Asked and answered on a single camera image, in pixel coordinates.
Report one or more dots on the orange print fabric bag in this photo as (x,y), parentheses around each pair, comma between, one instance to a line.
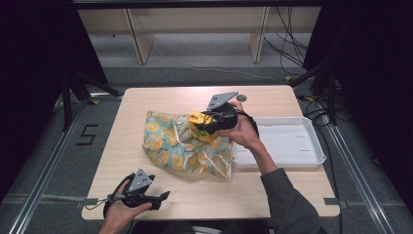
(168,146)

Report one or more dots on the person's right hand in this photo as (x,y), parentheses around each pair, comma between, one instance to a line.
(242,131)

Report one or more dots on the grey tape strip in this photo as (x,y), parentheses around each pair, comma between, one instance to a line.
(331,201)
(91,202)

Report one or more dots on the white plastic tray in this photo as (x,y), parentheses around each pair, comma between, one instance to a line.
(285,143)

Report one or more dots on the light wooden desk frame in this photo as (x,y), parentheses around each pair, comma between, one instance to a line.
(139,35)

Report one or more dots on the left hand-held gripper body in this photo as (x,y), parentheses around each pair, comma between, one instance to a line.
(138,191)

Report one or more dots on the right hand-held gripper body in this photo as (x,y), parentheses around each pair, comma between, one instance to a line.
(224,113)

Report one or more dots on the yellow snack packet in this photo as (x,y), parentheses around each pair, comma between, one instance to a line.
(198,118)

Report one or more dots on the black metal stand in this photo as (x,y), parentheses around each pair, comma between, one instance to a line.
(330,94)
(67,100)

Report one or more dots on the aluminium floor rail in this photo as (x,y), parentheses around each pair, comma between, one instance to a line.
(357,182)
(48,175)

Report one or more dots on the person's left hand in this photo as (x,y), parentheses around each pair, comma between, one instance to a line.
(120,214)

